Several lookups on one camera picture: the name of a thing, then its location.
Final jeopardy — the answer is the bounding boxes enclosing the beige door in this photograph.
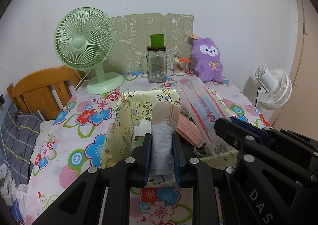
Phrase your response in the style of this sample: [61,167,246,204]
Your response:
[270,0,318,128]

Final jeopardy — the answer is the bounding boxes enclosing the white standing fan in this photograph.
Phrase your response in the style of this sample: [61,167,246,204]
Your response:
[254,65,292,111]

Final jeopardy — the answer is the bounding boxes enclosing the dark grey sock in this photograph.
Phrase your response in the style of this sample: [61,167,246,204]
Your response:
[193,144,211,158]

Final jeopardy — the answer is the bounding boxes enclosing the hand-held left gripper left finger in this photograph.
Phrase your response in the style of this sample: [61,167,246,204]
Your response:
[32,133,152,225]

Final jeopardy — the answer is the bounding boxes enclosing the clear plastic packet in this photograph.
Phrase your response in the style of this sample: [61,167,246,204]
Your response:
[177,78,233,157]

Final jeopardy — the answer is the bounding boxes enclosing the crumpled grey white clothes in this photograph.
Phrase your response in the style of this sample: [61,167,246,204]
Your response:
[0,164,28,206]

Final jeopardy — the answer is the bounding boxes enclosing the grey plaid pillow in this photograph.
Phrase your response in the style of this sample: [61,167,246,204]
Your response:
[0,103,48,178]

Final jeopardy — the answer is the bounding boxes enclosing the white face mask stack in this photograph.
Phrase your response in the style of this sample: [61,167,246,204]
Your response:
[132,119,152,151]

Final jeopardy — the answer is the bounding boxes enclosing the white fan cord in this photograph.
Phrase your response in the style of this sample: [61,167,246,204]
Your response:
[74,70,90,91]

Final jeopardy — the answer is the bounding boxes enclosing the green cartoon printed board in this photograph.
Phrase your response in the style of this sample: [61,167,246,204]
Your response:
[103,13,194,75]

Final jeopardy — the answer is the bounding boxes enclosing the wooden bed headboard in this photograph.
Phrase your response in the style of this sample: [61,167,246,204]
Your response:
[7,66,86,120]

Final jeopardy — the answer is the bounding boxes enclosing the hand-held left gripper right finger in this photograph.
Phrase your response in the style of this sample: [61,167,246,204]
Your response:
[171,134,239,225]

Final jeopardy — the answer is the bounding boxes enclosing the purple plush bunny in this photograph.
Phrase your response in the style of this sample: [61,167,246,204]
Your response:
[189,32,224,82]

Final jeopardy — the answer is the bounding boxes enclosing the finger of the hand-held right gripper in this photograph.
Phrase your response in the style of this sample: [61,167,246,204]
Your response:
[230,116,318,157]
[214,118,311,181]

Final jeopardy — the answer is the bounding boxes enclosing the yellow cartoon fabric storage box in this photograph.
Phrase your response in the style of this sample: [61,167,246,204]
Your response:
[101,89,239,188]

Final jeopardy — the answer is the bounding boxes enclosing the green desk fan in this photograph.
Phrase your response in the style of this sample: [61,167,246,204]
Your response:
[54,8,125,95]

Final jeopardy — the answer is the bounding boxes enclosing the glass mug jar green lid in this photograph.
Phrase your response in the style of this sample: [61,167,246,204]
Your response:
[140,34,168,84]

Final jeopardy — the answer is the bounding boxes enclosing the clear cotton swab container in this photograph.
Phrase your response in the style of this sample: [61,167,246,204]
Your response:
[173,55,192,76]

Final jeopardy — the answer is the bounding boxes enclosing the pink packet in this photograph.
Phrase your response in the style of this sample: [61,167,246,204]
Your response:
[175,113,207,148]

